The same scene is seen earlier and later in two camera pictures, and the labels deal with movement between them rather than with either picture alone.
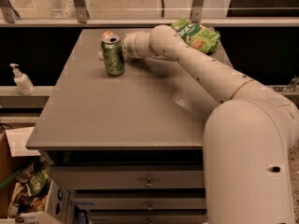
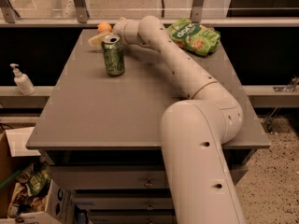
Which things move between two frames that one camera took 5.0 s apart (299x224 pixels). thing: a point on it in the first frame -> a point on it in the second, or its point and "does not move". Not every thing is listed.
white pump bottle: (22, 82) does not move
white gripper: (128, 46) -> (119, 28)
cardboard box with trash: (23, 181) does not move
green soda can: (113, 55) does not move
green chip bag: (199, 36) does not move
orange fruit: (107, 33) -> (103, 27)
